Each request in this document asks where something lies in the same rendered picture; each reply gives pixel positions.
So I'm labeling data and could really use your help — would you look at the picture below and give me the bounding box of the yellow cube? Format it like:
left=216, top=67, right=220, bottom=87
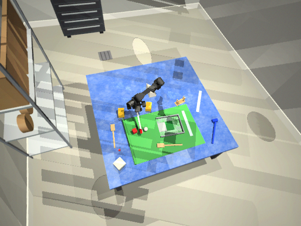
left=145, top=102, right=152, bottom=112
left=118, top=108, right=125, bottom=118

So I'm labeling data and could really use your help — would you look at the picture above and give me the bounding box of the white cube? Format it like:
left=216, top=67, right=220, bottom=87
left=113, top=157, right=126, bottom=171

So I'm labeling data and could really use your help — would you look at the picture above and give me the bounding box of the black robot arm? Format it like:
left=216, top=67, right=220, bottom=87
left=126, top=77, right=164, bottom=112

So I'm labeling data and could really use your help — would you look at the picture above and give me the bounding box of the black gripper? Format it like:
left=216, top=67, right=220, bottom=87
left=135, top=101, right=146, bottom=107

